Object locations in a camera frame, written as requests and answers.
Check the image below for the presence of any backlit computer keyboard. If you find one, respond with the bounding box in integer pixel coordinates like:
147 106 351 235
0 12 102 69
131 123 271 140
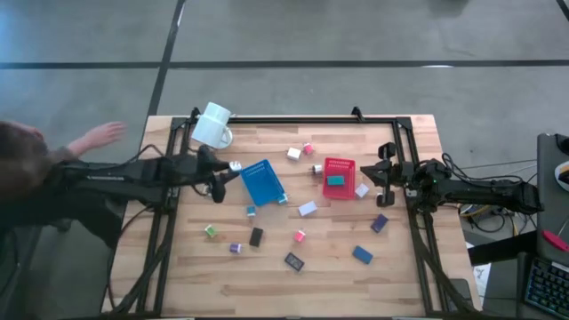
523 257 569 319

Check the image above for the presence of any white paper sheet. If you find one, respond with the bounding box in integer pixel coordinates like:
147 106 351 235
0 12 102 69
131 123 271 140
471 262 492 297

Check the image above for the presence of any red plastic basket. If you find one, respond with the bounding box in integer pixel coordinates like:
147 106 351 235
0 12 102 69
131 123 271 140
323 156 357 201

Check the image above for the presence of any white mug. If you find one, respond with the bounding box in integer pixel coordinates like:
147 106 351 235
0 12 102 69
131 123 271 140
190 100 235 151

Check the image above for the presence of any person's hand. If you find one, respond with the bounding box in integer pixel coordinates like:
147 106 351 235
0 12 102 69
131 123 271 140
84 122 128 150

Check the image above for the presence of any person's forearm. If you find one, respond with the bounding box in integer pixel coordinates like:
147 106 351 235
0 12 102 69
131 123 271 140
61 135 90 164

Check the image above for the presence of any dark grey side desk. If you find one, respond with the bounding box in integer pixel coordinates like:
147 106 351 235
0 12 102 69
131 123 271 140
466 132 569 320

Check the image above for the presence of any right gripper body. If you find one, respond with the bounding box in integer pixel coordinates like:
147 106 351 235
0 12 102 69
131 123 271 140
376 141 413 208

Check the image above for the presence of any blue plastic basket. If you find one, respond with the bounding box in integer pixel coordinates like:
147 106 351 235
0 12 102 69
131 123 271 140
239 158 288 207

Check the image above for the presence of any blue box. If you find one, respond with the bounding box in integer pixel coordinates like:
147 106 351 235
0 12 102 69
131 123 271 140
352 245 374 266

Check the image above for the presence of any black aluminium rig frame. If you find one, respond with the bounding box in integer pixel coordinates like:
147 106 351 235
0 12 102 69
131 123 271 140
132 106 479 317

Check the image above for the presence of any black floor cable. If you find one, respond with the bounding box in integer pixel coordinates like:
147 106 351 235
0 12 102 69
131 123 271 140
106 211 150 312

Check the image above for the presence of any floor cable bundle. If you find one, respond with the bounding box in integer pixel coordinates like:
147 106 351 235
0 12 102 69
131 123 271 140
444 157 540 236

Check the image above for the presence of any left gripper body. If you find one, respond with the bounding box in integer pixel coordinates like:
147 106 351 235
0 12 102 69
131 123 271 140
193 145 228 204

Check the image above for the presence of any white round object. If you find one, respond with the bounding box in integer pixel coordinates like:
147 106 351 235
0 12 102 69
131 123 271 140
554 160 569 192

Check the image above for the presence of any black digital display unit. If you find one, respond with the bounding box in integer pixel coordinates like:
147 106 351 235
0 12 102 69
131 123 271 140
284 252 306 273

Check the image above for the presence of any person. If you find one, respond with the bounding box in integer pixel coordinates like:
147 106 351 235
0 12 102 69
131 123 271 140
0 120 121 320

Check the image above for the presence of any lavender box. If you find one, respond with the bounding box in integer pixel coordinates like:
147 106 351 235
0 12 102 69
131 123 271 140
297 200 319 218

